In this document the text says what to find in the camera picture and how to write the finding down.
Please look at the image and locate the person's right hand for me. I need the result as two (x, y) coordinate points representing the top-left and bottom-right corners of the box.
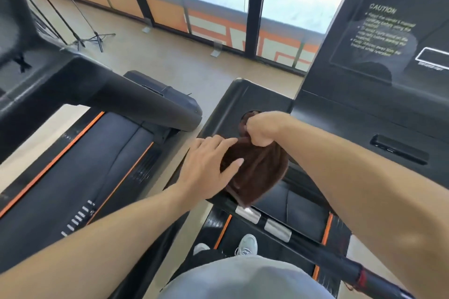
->
(245, 111), (294, 148)

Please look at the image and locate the person's left hand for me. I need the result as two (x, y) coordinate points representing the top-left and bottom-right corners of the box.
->
(177, 135), (245, 202)

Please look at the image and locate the brown microfibre cloth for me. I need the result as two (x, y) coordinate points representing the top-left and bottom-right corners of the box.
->
(219, 110), (290, 209)

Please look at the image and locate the black treadmill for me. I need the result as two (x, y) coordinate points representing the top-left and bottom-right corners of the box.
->
(0, 0), (204, 299)
(159, 0), (449, 299)

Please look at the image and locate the person's right forearm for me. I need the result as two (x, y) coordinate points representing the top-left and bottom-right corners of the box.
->
(277, 114), (449, 299)

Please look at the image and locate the person's left forearm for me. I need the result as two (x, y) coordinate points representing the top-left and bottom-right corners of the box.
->
(0, 183), (197, 299)

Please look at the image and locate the person's right grey shoe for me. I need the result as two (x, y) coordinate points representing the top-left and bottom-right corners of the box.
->
(235, 234), (259, 257)

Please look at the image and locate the person's grey shirt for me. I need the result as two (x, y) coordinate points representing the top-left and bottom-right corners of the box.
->
(159, 255), (336, 299)

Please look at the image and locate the orange patterned parapet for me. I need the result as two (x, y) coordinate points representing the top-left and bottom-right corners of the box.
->
(10, 0), (322, 73)

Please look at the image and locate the black pole tripod stand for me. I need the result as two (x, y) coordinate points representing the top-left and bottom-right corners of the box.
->
(14, 0), (87, 51)

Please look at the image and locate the red safety cord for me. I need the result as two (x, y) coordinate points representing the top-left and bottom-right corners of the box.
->
(345, 266), (369, 292)

